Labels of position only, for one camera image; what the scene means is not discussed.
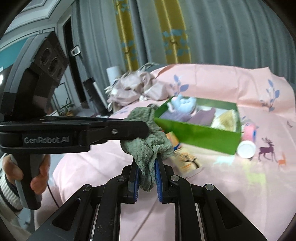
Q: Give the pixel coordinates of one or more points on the green waffle cloth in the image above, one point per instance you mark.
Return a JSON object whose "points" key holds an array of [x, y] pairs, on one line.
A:
{"points": [[145, 150]]}

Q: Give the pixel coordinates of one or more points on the pink cylindrical canister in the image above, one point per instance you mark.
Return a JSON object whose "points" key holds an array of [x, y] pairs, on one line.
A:
{"points": [[247, 148]]}

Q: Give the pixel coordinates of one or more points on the light blue plush toy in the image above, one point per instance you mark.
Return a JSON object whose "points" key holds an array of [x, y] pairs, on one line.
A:
{"points": [[181, 104]]}

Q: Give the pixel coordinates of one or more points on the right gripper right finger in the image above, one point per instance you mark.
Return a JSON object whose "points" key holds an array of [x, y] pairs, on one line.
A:
{"points": [[202, 212]]}

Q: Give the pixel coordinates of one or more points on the yellow fluffy towel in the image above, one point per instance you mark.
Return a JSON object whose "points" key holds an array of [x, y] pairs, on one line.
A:
{"points": [[226, 121]]}

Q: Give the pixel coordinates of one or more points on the black tripod stand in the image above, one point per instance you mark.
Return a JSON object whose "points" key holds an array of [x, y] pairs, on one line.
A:
{"points": [[90, 85]]}

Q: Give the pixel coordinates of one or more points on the potted plant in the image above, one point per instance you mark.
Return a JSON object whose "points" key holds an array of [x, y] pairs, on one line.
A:
{"points": [[67, 109]]}

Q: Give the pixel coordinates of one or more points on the person's left hand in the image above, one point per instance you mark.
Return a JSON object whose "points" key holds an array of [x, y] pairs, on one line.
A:
{"points": [[38, 183]]}

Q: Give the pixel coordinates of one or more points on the grey and yellow curtain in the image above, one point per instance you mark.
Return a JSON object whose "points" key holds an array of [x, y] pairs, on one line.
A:
{"points": [[128, 34]]}

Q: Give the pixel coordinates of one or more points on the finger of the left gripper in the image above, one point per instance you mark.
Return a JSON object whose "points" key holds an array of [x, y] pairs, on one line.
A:
{"points": [[78, 118], [105, 130]]}

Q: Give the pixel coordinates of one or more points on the purple knitted cloth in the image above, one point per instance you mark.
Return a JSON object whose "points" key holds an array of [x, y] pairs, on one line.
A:
{"points": [[203, 117]]}

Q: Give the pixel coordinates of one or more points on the lavender fuzzy cloth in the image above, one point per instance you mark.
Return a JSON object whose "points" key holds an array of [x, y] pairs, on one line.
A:
{"points": [[175, 116]]}

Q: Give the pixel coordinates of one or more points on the cream tree-print tissue pack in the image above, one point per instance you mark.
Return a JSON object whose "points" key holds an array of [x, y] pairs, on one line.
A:
{"points": [[186, 163]]}

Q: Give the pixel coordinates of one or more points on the crumpled beige fabric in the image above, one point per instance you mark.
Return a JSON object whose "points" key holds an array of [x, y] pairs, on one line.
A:
{"points": [[136, 85]]}

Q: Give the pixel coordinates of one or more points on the white table lamp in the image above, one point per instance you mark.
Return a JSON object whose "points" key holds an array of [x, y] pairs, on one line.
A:
{"points": [[113, 73]]}

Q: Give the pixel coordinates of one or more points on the blue orange tissue pack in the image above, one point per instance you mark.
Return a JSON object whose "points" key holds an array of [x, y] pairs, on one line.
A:
{"points": [[174, 140]]}

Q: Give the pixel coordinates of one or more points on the pink deer-print tablecloth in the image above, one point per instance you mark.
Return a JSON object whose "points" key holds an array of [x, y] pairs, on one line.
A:
{"points": [[263, 190]]}

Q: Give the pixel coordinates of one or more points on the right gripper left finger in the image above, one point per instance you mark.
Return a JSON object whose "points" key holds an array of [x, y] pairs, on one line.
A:
{"points": [[92, 213]]}

